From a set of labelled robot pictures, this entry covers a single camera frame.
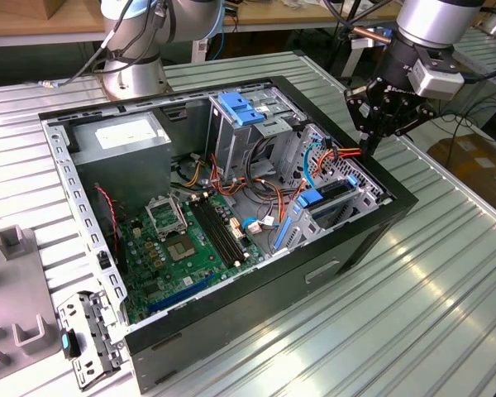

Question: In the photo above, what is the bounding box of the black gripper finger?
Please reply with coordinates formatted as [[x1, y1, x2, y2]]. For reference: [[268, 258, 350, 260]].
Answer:
[[374, 98, 436, 155], [343, 80, 377, 155]]

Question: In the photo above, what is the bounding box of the orange power wire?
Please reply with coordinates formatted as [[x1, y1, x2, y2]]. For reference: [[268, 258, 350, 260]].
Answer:
[[313, 146, 365, 166]]

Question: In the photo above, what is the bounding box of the blue data wire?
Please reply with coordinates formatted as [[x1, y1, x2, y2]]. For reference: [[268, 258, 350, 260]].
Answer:
[[303, 140, 330, 189]]

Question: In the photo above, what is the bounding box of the grey metal disk bay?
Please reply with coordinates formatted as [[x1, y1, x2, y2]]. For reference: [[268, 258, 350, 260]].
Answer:
[[268, 175, 393, 256]]

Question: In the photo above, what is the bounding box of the large cardboard box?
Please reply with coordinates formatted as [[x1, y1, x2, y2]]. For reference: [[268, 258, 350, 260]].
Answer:
[[427, 132, 496, 208]]

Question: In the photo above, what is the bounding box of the blue plastic drive latch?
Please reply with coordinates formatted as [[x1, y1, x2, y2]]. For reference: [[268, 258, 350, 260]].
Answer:
[[217, 93, 266, 128]]

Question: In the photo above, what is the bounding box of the wooden desk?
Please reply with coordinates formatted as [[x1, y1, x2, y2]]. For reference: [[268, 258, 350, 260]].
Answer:
[[0, 0, 402, 79]]

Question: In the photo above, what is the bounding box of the grey metal drive cage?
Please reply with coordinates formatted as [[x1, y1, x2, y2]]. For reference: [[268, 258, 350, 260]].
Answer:
[[204, 86, 309, 183]]

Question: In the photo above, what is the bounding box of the black RAM slot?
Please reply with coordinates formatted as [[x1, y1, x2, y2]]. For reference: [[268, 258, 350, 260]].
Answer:
[[202, 197, 251, 261], [189, 200, 237, 268]]

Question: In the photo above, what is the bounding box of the CPU socket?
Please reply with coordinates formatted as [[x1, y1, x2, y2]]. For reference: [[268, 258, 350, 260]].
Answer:
[[165, 233, 199, 264]]

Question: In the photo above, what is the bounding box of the metal socket cover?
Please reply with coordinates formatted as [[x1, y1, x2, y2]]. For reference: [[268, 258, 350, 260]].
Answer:
[[144, 194, 189, 241]]

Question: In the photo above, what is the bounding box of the grey power supply unit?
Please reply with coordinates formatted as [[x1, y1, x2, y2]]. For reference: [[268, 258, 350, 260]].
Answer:
[[68, 111, 174, 220]]

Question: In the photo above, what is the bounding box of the black PC case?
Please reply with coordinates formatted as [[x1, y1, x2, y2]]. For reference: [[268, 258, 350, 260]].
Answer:
[[36, 74, 420, 396]]

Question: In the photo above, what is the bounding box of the green motherboard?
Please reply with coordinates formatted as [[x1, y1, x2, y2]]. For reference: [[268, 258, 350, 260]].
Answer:
[[117, 192, 266, 326]]

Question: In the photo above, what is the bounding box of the blue expansion slot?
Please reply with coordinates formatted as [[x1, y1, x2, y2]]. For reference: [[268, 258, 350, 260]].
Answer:
[[148, 275, 216, 315]]

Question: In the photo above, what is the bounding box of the small brown box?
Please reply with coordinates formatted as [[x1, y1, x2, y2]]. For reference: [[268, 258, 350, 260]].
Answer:
[[45, 0, 69, 20]]

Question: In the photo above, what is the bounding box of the black clip blue tab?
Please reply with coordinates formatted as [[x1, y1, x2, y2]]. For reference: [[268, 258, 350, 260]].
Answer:
[[60, 328, 83, 359]]

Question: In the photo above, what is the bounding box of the grey parts rack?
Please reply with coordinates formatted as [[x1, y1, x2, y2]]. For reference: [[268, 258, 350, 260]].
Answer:
[[0, 225, 65, 375]]

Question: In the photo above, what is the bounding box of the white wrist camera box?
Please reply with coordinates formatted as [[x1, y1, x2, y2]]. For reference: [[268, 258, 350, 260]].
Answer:
[[408, 60, 466, 101]]

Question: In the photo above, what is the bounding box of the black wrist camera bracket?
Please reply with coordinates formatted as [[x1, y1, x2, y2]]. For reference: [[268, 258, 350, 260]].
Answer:
[[419, 47, 458, 69]]

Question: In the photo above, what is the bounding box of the wrist cable brown sleeve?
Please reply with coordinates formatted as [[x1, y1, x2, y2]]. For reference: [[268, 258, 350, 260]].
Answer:
[[322, 0, 393, 46]]

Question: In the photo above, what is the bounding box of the black camera cable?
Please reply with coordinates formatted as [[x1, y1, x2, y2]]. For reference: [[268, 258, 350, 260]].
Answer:
[[462, 61, 496, 84]]

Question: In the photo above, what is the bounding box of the orange black wire bundle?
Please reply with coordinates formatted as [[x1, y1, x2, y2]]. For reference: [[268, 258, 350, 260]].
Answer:
[[208, 152, 307, 224]]

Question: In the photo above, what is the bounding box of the blue wire white plug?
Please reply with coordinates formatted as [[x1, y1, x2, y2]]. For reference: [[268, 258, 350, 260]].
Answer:
[[241, 214, 282, 237]]

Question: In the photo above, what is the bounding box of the yellow power wire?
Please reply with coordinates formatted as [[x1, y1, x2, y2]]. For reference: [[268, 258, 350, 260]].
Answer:
[[185, 159, 204, 187]]

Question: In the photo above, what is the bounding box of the red black twisted wire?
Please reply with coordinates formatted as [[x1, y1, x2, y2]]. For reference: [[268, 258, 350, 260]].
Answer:
[[93, 184, 121, 253]]

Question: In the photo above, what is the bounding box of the cable with metal plug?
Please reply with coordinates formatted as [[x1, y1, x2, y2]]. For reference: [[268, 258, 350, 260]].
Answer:
[[36, 0, 170, 90]]

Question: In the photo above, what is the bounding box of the metal slot retainer bracket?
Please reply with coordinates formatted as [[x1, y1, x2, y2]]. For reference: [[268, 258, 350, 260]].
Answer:
[[56, 289, 129, 392]]

